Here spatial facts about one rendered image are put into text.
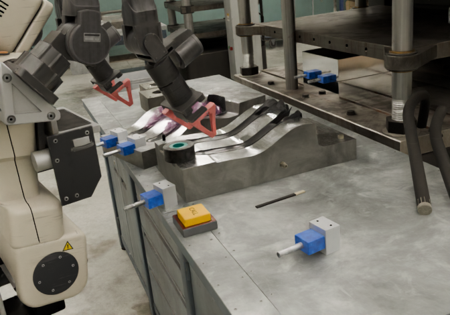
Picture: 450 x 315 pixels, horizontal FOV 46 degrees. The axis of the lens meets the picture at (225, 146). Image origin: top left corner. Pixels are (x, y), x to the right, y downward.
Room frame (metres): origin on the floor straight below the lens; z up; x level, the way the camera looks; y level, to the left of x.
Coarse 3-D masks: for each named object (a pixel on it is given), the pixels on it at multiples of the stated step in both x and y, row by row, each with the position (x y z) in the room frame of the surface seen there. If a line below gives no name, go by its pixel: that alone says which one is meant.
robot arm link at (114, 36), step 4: (104, 24) 1.50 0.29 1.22; (108, 24) 1.51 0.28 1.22; (104, 28) 1.50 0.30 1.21; (108, 28) 1.51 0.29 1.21; (112, 28) 1.51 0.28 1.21; (108, 32) 1.50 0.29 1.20; (112, 32) 1.50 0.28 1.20; (116, 32) 1.51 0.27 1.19; (112, 36) 1.50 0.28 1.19; (116, 36) 1.51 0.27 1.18; (120, 36) 1.52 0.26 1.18; (112, 40) 1.50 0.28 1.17; (116, 40) 1.51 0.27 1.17; (120, 40) 1.53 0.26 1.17; (112, 44) 1.51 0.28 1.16
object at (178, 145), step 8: (168, 144) 1.30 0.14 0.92; (176, 144) 1.30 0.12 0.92; (184, 144) 1.29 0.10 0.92; (192, 144) 1.28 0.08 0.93; (168, 152) 1.25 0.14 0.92; (176, 152) 1.24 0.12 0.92; (184, 152) 1.25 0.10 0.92; (192, 152) 1.26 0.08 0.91; (168, 160) 1.25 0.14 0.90; (176, 160) 1.24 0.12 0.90; (184, 160) 1.25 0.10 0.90
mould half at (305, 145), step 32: (224, 128) 1.51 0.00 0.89; (256, 128) 1.41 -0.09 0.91; (288, 128) 1.32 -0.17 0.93; (320, 128) 1.50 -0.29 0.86; (160, 160) 1.40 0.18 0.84; (192, 160) 1.26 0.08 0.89; (224, 160) 1.24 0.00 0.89; (256, 160) 1.27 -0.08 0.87; (288, 160) 1.30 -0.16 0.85; (320, 160) 1.33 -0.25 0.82; (192, 192) 1.21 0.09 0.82; (224, 192) 1.24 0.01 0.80
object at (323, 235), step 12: (312, 228) 0.93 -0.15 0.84; (324, 228) 0.91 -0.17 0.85; (336, 228) 0.91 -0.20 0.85; (300, 240) 0.90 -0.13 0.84; (312, 240) 0.89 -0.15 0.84; (324, 240) 0.90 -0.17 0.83; (336, 240) 0.91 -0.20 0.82; (288, 252) 0.88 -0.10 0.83; (312, 252) 0.89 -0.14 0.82; (324, 252) 0.90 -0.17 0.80
